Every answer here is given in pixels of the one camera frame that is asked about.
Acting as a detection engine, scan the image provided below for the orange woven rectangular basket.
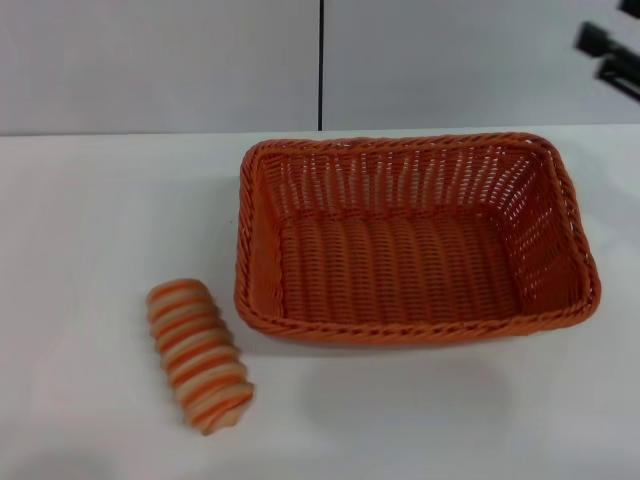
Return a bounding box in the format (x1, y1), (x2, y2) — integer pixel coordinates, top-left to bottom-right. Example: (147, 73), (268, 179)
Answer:
(232, 131), (603, 350)

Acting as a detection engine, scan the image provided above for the orange cream striped bread roll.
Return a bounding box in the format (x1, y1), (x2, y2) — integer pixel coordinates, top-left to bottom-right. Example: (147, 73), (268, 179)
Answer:
(145, 278), (256, 437)

